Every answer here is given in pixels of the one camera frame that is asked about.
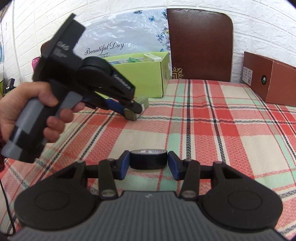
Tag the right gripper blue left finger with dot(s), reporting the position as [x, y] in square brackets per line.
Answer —
[110, 170]

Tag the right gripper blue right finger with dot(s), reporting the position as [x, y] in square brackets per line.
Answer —
[187, 170]

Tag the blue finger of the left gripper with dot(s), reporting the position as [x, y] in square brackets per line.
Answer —
[103, 103]

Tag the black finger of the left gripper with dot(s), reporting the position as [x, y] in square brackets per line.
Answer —
[115, 85]

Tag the green small box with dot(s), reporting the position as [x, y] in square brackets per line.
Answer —
[140, 104]

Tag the black tape roll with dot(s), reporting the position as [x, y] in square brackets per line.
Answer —
[148, 159]

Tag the yellow medicine box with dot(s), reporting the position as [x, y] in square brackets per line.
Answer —
[151, 57]

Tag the left hand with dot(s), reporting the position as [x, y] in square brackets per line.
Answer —
[22, 106]

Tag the pink thermos bottle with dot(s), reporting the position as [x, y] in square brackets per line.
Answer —
[35, 61]

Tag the large green open box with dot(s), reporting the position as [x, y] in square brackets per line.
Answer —
[149, 78]

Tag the plaid bed sheet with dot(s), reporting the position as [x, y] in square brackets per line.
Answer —
[200, 119]

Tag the floral plastic pillow bag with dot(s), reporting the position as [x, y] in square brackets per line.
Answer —
[145, 30]

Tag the dark wooden headboard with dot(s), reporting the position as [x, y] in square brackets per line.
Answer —
[201, 44]

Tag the brown cardboard box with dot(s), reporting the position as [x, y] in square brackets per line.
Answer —
[272, 80]

